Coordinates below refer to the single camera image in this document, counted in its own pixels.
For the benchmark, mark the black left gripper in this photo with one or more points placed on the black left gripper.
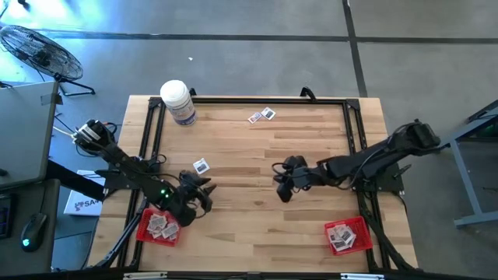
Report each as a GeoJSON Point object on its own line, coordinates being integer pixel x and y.
{"type": "Point", "coordinates": [186, 190]}

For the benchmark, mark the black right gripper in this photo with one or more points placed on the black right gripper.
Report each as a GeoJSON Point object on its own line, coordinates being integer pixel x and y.
{"type": "Point", "coordinates": [303, 175]}

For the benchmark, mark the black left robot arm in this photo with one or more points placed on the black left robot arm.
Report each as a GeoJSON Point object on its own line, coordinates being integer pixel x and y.
{"type": "Point", "coordinates": [132, 169]}

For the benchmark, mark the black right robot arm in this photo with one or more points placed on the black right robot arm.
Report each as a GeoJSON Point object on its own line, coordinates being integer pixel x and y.
{"type": "Point", "coordinates": [369, 161]}

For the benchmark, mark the red plastic basket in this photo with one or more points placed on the red plastic basket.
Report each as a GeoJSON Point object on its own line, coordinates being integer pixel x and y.
{"type": "Point", "coordinates": [363, 237]}
{"type": "Point", "coordinates": [144, 229]}

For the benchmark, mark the white wipes canister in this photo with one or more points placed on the white wipes canister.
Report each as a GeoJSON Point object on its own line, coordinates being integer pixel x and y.
{"type": "Point", "coordinates": [177, 101]}

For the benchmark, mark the black clamp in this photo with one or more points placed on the black clamp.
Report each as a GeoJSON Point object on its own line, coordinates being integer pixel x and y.
{"type": "Point", "coordinates": [309, 93]}
{"type": "Point", "coordinates": [193, 92]}

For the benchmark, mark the silver metal bar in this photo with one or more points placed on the silver metal bar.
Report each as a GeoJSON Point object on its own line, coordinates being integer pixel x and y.
{"type": "Point", "coordinates": [362, 277]}
{"type": "Point", "coordinates": [144, 276]}

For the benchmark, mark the white cardboard box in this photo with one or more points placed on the white cardboard box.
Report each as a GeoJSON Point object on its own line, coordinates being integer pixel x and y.
{"type": "Point", "coordinates": [81, 204]}

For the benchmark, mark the dark desk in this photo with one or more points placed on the dark desk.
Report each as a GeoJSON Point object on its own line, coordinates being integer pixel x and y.
{"type": "Point", "coordinates": [52, 233]}

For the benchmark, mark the black computer mouse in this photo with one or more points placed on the black computer mouse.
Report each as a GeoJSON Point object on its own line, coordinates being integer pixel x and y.
{"type": "Point", "coordinates": [34, 231]}

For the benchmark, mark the black keyboard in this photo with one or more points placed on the black keyboard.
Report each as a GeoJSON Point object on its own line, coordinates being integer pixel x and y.
{"type": "Point", "coordinates": [5, 215]}

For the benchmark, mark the black floor fan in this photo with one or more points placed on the black floor fan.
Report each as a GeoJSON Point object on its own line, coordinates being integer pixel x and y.
{"type": "Point", "coordinates": [41, 54]}

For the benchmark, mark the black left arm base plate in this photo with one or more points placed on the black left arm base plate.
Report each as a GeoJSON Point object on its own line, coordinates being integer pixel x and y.
{"type": "Point", "coordinates": [113, 180]}

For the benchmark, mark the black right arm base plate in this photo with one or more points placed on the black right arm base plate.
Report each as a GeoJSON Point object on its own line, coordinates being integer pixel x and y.
{"type": "Point", "coordinates": [389, 183]}

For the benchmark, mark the grey metal table leg frame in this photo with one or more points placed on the grey metal table leg frame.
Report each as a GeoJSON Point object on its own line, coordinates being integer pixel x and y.
{"type": "Point", "coordinates": [465, 179]}

